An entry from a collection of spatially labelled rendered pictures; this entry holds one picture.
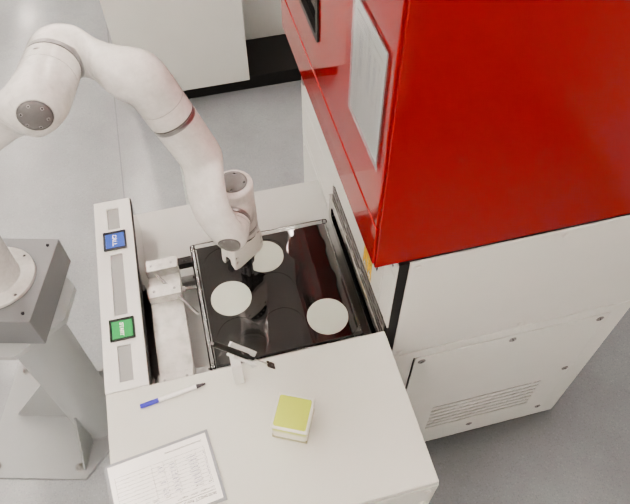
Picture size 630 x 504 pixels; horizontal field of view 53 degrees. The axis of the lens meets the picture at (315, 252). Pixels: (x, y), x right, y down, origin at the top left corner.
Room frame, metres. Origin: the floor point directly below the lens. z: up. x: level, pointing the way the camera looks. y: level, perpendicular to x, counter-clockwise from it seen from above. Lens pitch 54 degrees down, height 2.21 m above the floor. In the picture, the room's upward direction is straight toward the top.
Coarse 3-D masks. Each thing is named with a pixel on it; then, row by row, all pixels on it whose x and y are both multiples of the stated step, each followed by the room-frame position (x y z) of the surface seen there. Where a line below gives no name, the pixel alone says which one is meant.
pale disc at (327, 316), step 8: (312, 304) 0.80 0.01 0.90; (320, 304) 0.80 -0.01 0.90; (328, 304) 0.80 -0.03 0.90; (336, 304) 0.80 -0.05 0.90; (312, 312) 0.78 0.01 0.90; (320, 312) 0.78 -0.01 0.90; (328, 312) 0.78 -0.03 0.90; (336, 312) 0.78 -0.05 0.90; (344, 312) 0.78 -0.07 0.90; (312, 320) 0.76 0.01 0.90; (320, 320) 0.76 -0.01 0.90; (328, 320) 0.76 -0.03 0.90; (336, 320) 0.76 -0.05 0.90; (344, 320) 0.76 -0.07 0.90; (312, 328) 0.73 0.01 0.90; (320, 328) 0.73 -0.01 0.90; (328, 328) 0.73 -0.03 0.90; (336, 328) 0.73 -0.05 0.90
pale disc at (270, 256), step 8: (264, 248) 0.97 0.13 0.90; (272, 248) 0.97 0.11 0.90; (280, 248) 0.97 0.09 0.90; (256, 256) 0.95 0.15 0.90; (264, 256) 0.95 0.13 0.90; (272, 256) 0.95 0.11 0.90; (280, 256) 0.95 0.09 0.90; (256, 264) 0.92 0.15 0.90; (264, 264) 0.92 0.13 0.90; (272, 264) 0.92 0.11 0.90
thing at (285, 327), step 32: (320, 224) 1.05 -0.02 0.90; (288, 256) 0.95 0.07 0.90; (320, 256) 0.95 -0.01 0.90; (256, 288) 0.85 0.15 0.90; (288, 288) 0.85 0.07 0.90; (320, 288) 0.85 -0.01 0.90; (224, 320) 0.76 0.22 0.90; (256, 320) 0.76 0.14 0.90; (288, 320) 0.76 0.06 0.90; (352, 320) 0.75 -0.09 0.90; (224, 352) 0.67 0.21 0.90
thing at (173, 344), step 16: (160, 304) 0.82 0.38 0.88; (176, 304) 0.82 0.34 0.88; (160, 320) 0.77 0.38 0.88; (176, 320) 0.77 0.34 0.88; (160, 336) 0.73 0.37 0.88; (176, 336) 0.73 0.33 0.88; (160, 352) 0.68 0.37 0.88; (176, 352) 0.68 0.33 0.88; (192, 352) 0.69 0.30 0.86; (160, 368) 0.64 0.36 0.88; (176, 368) 0.64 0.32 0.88
